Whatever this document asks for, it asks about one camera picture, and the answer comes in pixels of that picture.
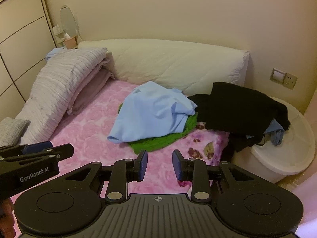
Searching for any pink floral blanket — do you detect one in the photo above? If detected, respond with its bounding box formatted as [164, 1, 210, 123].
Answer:
[10, 79, 231, 204]

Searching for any grey pillow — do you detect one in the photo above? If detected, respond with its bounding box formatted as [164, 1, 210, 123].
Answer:
[0, 118, 31, 148]

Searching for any wall socket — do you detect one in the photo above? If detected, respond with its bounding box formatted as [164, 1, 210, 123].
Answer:
[282, 73, 298, 90]

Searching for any cream wardrobe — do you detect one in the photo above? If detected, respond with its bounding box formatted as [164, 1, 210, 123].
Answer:
[0, 0, 58, 122]

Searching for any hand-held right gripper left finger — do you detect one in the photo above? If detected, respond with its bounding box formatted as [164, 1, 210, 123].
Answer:
[63, 150, 148, 204]

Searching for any round mirror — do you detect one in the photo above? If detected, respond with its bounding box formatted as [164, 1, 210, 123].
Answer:
[60, 5, 80, 39]

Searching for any green knit sweater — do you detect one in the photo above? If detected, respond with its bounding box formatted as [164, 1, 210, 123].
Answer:
[117, 103, 199, 155]

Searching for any white round laundry basket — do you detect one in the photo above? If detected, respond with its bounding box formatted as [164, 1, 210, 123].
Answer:
[231, 97, 316, 184]

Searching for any small white container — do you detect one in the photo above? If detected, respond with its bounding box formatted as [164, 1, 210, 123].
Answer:
[53, 25, 66, 42]

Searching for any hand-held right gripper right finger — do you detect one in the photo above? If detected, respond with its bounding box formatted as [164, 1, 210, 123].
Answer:
[172, 149, 255, 202]

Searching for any pale blue cloth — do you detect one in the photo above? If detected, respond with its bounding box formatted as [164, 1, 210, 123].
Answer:
[45, 48, 62, 62]

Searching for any small grey-blue garment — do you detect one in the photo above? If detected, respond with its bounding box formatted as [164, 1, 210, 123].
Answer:
[245, 118, 285, 146]

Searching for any black garment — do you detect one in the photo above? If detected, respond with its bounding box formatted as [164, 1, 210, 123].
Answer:
[187, 81, 291, 154]

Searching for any white padded headboard cushion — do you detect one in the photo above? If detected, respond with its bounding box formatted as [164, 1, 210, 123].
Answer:
[78, 39, 250, 97]

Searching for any light blue sweatshirt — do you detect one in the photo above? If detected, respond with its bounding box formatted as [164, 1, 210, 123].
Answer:
[107, 81, 199, 144]

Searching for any grey striped quilt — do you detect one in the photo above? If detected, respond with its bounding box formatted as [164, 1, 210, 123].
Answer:
[15, 47, 108, 145]

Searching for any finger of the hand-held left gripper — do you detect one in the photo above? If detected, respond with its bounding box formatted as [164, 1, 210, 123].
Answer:
[0, 141, 53, 157]
[0, 143, 74, 165]

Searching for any person's left hand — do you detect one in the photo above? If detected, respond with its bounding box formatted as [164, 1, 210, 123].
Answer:
[0, 198, 17, 238]

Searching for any pink box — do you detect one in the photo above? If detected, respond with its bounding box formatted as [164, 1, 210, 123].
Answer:
[64, 36, 78, 49]

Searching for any wall switch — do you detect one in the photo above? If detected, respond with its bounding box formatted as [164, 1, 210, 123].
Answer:
[270, 67, 286, 82]

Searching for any folded pale pink blanket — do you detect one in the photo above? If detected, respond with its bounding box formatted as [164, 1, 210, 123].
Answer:
[67, 52, 116, 116]

